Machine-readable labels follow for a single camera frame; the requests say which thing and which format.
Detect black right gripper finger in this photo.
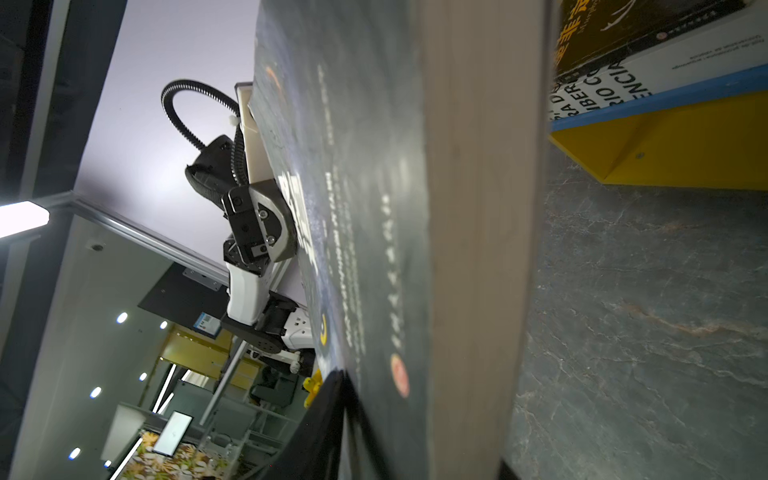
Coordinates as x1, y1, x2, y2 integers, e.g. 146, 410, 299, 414
263, 369, 354, 480

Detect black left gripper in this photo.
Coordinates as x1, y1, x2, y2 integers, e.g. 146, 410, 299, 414
185, 135, 297, 276

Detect dark book white characters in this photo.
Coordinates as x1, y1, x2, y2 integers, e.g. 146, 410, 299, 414
251, 1, 552, 479

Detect black book yellow characters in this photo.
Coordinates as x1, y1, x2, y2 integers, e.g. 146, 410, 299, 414
554, 0, 749, 84

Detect white book black text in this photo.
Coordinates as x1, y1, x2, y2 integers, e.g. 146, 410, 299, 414
548, 2, 767, 121

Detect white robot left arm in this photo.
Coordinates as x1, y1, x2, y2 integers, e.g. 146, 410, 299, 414
185, 131, 315, 376

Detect yellow wooden bookshelf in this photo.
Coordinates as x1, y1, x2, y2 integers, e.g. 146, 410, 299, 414
550, 66, 767, 191

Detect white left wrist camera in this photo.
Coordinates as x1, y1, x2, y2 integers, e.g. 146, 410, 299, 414
235, 83, 274, 184

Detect black corrugated cable conduit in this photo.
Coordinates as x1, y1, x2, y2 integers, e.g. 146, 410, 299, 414
160, 79, 247, 187

